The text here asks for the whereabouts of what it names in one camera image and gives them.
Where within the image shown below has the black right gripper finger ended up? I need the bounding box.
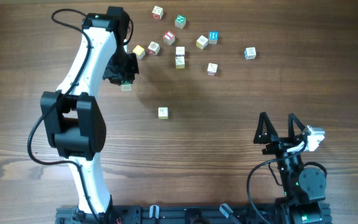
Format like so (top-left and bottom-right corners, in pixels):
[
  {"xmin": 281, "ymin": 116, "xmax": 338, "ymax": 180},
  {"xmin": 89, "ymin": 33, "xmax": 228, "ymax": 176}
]
[
  {"xmin": 253, "ymin": 112, "xmax": 279, "ymax": 144},
  {"xmin": 288, "ymin": 113, "xmax": 306, "ymax": 140}
]

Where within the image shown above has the green N wooden block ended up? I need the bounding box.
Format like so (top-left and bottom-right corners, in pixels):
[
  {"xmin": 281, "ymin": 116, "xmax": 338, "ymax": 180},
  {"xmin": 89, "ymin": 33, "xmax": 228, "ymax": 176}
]
[{"xmin": 175, "ymin": 14, "xmax": 186, "ymax": 29}]

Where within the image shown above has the red edged picture block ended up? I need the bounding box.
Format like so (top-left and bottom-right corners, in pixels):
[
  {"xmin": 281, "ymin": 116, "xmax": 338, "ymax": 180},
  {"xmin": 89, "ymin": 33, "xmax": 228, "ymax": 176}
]
[{"xmin": 147, "ymin": 41, "xmax": 160, "ymax": 55}]

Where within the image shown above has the yellow top wooden block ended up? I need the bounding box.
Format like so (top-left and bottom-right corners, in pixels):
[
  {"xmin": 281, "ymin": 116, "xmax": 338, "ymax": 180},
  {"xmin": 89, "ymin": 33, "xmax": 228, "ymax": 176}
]
[{"xmin": 132, "ymin": 45, "xmax": 145, "ymax": 59}]

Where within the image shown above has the red edged white block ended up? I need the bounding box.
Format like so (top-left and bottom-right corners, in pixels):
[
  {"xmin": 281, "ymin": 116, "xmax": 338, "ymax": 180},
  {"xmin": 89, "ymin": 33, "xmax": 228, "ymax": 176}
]
[{"xmin": 207, "ymin": 63, "xmax": 218, "ymax": 76}]

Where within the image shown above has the blue edged K block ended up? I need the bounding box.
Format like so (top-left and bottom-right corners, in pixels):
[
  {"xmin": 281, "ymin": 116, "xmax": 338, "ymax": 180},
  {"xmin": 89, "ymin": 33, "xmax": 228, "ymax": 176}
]
[{"xmin": 244, "ymin": 47, "xmax": 257, "ymax": 60}]

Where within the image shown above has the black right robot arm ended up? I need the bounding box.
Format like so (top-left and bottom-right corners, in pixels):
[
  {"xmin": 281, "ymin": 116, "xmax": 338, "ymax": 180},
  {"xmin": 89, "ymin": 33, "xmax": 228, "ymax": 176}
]
[{"xmin": 247, "ymin": 112, "xmax": 332, "ymax": 223}]

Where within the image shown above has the red X wooden block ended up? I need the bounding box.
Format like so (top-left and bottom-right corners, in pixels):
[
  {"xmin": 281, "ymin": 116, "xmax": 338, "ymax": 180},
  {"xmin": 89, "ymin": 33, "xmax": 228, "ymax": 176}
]
[{"xmin": 152, "ymin": 6, "xmax": 163, "ymax": 20}]

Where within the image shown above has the yellow edged picture block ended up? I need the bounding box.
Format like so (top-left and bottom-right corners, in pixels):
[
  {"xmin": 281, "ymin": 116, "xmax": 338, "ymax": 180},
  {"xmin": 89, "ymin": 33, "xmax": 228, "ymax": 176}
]
[{"xmin": 196, "ymin": 35, "xmax": 209, "ymax": 50}]

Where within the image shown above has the plain white wooden block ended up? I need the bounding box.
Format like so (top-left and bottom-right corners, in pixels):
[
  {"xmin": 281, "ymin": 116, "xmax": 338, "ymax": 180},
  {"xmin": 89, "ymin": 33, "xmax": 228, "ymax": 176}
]
[{"xmin": 175, "ymin": 47, "xmax": 185, "ymax": 57}]

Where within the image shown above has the red I wooden block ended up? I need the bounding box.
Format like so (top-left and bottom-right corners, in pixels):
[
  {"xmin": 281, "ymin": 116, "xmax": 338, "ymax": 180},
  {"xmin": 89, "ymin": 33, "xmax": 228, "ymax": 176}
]
[{"xmin": 163, "ymin": 31, "xmax": 175, "ymax": 45}]

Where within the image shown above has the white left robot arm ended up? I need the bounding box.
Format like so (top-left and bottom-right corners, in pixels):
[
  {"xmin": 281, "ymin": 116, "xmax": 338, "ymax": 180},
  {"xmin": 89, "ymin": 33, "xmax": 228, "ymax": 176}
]
[{"xmin": 34, "ymin": 6, "xmax": 139, "ymax": 223}]

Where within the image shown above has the yellow edged plain block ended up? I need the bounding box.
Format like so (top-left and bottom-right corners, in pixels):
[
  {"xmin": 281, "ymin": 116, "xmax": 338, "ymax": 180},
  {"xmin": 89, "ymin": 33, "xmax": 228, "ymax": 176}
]
[{"xmin": 158, "ymin": 107, "xmax": 168, "ymax": 119}]

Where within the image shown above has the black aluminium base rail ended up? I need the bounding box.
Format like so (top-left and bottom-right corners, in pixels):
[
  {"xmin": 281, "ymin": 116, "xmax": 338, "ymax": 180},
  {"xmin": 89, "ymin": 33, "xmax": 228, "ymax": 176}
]
[{"xmin": 55, "ymin": 203, "xmax": 333, "ymax": 224}]

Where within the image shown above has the yellow edged K block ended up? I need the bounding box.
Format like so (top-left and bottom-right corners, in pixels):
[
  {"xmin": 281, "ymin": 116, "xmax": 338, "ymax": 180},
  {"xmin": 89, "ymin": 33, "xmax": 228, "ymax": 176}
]
[{"xmin": 175, "ymin": 56, "xmax": 185, "ymax": 69}]

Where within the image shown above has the blue H wooden block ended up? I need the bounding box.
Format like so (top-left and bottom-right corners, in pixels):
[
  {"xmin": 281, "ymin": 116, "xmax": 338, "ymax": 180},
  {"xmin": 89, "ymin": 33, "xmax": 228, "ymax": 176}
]
[{"xmin": 208, "ymin": 31, "xmax": 219, "ymax": 44}]

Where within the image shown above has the green Z wooden block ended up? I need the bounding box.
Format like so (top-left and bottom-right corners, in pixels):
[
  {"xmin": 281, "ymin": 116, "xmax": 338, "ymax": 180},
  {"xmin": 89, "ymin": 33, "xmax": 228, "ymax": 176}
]
[{"xmin": 121, "ymin": 82, "xmax": 133, "ymax": 91}]

